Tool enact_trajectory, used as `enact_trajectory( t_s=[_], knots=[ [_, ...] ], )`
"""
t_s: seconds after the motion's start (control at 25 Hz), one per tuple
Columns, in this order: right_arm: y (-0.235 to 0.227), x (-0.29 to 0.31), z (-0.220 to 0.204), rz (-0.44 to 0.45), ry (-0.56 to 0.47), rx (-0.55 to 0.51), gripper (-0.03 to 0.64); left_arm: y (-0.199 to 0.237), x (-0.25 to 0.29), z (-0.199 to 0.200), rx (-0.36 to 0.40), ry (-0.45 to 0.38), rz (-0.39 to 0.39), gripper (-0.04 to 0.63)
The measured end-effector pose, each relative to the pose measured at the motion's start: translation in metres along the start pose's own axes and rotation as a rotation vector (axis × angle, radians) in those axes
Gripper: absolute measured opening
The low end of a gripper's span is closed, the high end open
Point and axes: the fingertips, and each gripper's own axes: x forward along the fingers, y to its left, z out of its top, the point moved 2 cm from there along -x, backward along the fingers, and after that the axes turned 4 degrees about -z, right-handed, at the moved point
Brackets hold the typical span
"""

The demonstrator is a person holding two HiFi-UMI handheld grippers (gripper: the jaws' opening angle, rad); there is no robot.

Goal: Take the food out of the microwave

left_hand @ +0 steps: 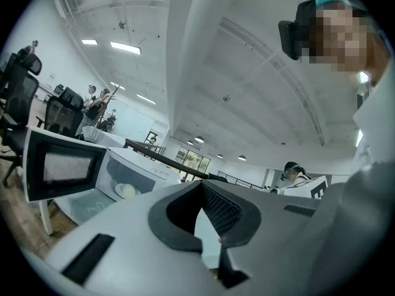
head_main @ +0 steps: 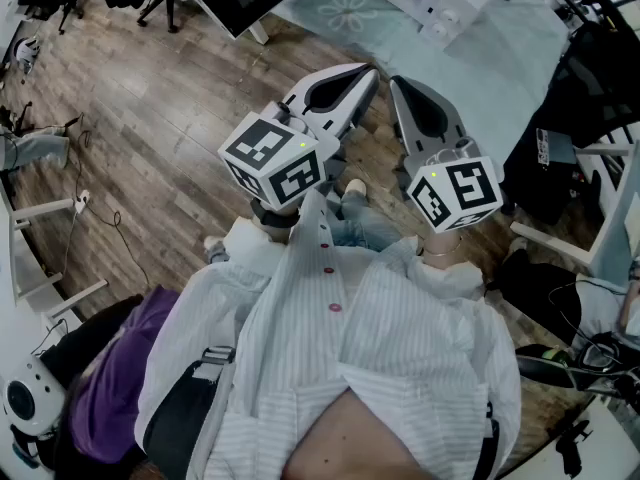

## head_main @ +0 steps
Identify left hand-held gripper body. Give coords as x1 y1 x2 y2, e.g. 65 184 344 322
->
218 62 371 210

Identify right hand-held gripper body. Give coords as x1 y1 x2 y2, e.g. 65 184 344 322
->
399 75 504 233

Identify person's left forearm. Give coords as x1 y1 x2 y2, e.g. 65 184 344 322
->
251 198 302 243

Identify person's right forearm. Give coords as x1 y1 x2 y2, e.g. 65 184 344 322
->
417 227 466 269

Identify black wrist band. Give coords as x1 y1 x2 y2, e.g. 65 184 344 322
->
249 198 299 229

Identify person's light shoe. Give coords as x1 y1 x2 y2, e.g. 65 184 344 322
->
203 235 231 264
339 177 369 199

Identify black bag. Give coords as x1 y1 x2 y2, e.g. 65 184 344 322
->
502 117 604 227

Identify person's blue jeans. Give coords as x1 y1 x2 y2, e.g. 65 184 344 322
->
327 187 401 252

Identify white table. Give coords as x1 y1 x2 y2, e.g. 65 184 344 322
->
247 20 271 47

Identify black backpack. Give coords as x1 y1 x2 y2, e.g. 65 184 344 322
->
487 247 584 349

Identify person's striped white shirt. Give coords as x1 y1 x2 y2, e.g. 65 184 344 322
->
134 187 524 480

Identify black mesh chair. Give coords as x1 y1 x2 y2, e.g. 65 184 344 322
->
529 20 640 149

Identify black and green device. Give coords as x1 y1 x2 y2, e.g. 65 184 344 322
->
514 332 640 404

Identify black garment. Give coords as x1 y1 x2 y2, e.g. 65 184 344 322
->
39 292 146 384

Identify purple garment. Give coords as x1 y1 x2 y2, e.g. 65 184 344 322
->
67 285 181 469

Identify white headset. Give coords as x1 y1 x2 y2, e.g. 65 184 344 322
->
12 36 44 75

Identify person's bare chest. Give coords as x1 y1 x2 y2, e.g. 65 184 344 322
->
279 387 451 480

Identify white desk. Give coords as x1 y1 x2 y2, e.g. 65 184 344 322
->
0 167 109 480

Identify white round device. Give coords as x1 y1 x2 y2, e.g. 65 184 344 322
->
2 357 69 439

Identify thin gold bracelet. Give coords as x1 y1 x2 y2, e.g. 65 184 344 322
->
422 240 464 258

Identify white table frame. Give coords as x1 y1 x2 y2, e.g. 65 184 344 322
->
509 137 640 277

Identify black floor cable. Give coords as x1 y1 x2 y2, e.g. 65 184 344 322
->
69 112 151 287

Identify black padded shoulder strap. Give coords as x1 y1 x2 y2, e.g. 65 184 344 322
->
142 345 239 480
479 402 501 480

